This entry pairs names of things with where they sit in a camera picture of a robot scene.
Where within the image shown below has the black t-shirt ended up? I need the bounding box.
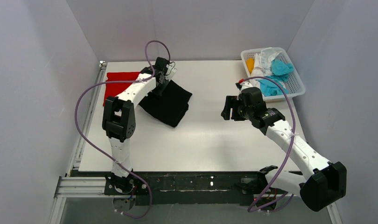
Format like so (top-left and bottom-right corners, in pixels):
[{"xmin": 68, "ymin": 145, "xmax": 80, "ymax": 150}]
[{"xmin": 139, "ymin": 81, "xmax": 192, "ymax": 127}]

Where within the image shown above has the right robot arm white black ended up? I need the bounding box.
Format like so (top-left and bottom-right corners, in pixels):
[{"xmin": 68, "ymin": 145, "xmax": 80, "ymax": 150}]
[{"xmin": 221, "ymin": 87, "xmax": 347, "ymax": 212}]

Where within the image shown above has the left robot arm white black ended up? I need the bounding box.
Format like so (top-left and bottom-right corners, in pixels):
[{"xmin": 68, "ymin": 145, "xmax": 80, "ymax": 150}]
[{"xmin": 102, "ymin": 57, "xmax": 176, "ymax": 180}]

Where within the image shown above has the orange cloth in basket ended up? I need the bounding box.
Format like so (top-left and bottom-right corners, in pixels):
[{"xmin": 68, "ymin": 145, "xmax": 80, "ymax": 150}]
[{"xmin": 245, "ymin": 58, "xmax": 255, "ymax": 74}]

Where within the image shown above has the white t-shirt in basket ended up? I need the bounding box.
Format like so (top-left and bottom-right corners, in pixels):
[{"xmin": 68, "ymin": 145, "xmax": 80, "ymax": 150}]
[{"xmin": 251, "ymin": 48, "xmax": 282, "ymax": 77}]

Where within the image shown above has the red folded t-shirt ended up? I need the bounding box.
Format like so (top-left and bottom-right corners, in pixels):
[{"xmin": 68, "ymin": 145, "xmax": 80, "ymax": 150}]
[{"xmin": 103, "ymin": 71, "xmax": 140, "ymax": 106}]

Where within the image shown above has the light blue t-shirt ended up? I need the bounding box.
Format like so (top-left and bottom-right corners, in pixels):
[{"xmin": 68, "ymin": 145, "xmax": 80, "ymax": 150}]
[{"xmin": 258, "ymin": 59, "xmax": 294, "ymax": 97}]

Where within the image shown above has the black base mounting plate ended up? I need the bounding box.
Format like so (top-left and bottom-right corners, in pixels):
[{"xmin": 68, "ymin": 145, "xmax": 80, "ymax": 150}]
[{"xmin": 104, "ymin": 171, "xmax": 288, "ymax": 205}]

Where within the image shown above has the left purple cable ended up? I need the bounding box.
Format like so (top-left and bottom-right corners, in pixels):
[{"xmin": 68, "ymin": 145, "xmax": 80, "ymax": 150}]
[{"xmin": 74, "ymin": 40, "xmax": 172, "ymax": 219}]

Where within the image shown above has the purple cable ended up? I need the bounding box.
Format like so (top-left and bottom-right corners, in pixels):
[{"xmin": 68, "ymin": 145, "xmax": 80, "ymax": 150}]
[
  {"xmin": 74, "ymin": 40, "xmax": 172, "ymax": 219},
  {"xmin": 235, "ymin": 76, "xmax": 297, "ymax": 213}
]

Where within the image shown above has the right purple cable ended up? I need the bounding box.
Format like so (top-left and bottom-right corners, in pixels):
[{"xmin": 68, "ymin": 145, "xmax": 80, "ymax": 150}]
[{"xmin": 235, "ymin": 76, "xmax": 297, "ymax": 213}]

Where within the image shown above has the aluminium frame rail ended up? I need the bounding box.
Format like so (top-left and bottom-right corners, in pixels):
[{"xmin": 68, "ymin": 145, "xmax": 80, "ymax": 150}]
[{"xmin": 48, "ymin": 61, "xmax": 343, "ymax": 224}]

